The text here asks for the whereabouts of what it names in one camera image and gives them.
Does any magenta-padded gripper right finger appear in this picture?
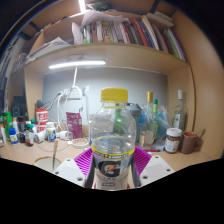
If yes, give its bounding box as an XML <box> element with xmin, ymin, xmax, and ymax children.
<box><xmin>130</xmin><ymin>146</ymin><xmax>175</xmax><ymax>187</ymax></box>

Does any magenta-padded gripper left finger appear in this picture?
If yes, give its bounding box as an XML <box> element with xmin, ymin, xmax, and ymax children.
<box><xmin>53</xmin><ymin>147</ymin><xmax>95</xmax><ymax>188</ymax></box>

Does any clear yellow-capped drink bottle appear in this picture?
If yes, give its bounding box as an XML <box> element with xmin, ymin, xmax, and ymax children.
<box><xmin>89</xmin><ymin>87</ymin><xmax>138</xmax><ymax>191</ymax></box>

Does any wooden stirring stick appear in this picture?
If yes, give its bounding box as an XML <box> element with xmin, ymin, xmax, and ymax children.
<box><xmin>51</xmin><ymin>139</ymin><xmax>60</xmax><ymax>171</ymax></box>

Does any white power adapter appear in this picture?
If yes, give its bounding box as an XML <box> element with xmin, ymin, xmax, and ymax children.
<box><xmin>58</xmin><ymin>130</ymin><xmax>73</xmax><ymax>141</ymax></box>

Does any brown spread jar white lid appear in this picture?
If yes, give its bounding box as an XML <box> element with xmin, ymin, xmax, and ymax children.
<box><xmin>164</xmin><ymin>127</ymin><xmax>183</xmax><ymax>155</ymax></box>

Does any magenta carton box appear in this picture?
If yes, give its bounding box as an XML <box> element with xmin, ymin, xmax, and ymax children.
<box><xmin>65</xmin><ymin>111</ymin><xmax>84</xmax><ymax>140</ymax></box>

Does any white pill bottle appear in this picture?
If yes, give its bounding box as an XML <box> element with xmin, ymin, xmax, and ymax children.
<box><xmin>45</xmin><ymin>121</ymin><xmax>57</xmax><ymax>144</ymax></box>

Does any blue plastic bag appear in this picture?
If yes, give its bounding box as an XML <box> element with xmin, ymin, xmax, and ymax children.
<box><xmin>139</xmin><ymin>104</ymin><xmax>172</xmax><ymax>149</ymax></box>

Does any grey shaker bottle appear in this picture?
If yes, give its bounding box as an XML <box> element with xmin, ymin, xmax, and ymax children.
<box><xmin>125</xmin><ymin>102</ymin><xmax>143</xmax><ymax>142</ymax></box>

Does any brown mug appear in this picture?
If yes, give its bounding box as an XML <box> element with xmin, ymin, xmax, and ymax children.
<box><xmin>179</xmin><ymin>129</ymin><xmax>206</xmax><ymax>155</ymax></box>

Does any dark bottle green cap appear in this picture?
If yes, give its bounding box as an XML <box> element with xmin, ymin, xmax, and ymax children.
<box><xmin>24</xmin><ymin>123</ymin><xmax>36</xmax><ymax>147</ymax></box>

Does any clear glass bottle white cap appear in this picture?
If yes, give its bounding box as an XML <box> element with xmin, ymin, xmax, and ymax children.
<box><xmin>173</xmin><ymin>89</ymin><xmax>188</xmax><ymax>132</ymax></box>

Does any red and white container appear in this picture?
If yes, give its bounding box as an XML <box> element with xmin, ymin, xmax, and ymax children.
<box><xmin>35</xmin><ymin>107</ymin><xmax>50</xmax><ymax>134</ymax></box>

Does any white LED light bar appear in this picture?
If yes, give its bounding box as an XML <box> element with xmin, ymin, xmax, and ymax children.
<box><xmin>48</xmin><ymin>60</ymin><xmax>107</xmax><ymax>70</ymax></box>

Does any wooden shelf unit with books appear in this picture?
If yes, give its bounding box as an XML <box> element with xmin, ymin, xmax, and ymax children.
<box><xmin>4</xmin><ymin>0</ymin><xmax>224</xmax><ymax>160</ymax></box>

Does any ceiling light strip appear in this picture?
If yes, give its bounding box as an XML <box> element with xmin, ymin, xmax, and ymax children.
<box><xmin>78</xmin><ymin>0</ymin><xmax>88</xmax><ymax>15</ymax></box>

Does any white hanging cable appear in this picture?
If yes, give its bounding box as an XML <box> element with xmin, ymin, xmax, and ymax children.
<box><xmin>55</xmin><ymin>67</ymin><xmax>85</xmax><ymax>132</ymax></box>

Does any white wall power outlet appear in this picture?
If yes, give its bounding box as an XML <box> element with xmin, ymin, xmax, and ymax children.
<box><xmin>62</xmin><ymin>87</ymin><xmax>89</xmax><ymax>101</ymax></box>

